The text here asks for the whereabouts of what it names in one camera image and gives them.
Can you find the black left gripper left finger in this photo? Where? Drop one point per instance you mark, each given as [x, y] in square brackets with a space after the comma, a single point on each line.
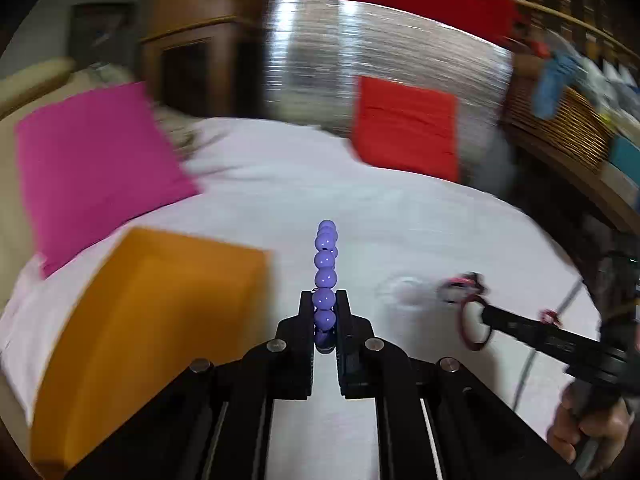
[282, 368]

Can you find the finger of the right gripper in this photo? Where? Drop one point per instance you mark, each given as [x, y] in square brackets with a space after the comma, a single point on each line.
[564, 346]

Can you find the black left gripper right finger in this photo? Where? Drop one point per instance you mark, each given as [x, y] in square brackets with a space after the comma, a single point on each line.
[367, 365]

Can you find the right hand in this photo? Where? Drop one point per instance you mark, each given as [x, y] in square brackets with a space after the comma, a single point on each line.
[610, 427]

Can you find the white pink bedspread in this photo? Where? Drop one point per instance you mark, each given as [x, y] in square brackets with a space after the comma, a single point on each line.
[268, 185]

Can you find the orange box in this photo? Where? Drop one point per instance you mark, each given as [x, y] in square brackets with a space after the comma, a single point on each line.
[160, 301]

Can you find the red pillow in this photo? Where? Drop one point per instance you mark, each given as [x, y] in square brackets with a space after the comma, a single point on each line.
[406, 128]

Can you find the wicker shelf with clutter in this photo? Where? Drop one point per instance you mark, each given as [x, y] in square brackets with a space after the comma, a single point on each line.
[576, 142]

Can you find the magenta pillow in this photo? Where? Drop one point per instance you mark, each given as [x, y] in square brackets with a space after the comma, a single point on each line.
[91, 163]

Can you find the silver foil insulation sheet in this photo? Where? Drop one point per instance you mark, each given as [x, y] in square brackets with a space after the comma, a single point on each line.
[316, 50]

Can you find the wooden cabinet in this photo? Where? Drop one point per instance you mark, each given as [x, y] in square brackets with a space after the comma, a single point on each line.
[204, 57]

